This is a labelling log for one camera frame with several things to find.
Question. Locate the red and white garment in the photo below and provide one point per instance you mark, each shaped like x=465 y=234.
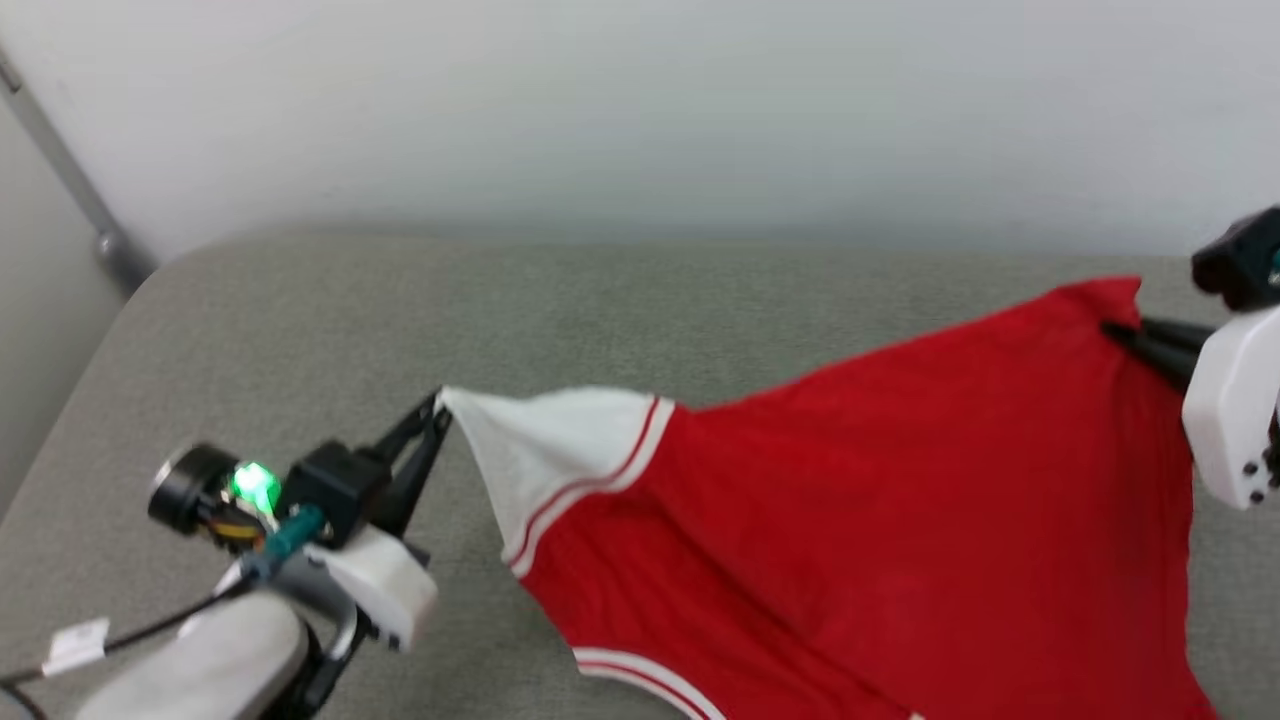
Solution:
x=900 y=520

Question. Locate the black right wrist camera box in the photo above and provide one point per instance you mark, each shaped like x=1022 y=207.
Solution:
x=1245 y=265

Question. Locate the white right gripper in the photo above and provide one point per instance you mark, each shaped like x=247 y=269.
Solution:
x=1235 y=410

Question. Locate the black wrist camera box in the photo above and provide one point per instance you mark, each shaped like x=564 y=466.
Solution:
x=1245 y=265
x=335 y=490

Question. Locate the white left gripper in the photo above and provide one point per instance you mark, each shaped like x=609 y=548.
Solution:
x=385 y=590

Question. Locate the grey metal pole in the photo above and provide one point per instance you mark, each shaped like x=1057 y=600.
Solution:
x=70 y=170

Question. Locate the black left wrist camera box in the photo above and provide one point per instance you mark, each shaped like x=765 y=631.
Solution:
x=335 y=490

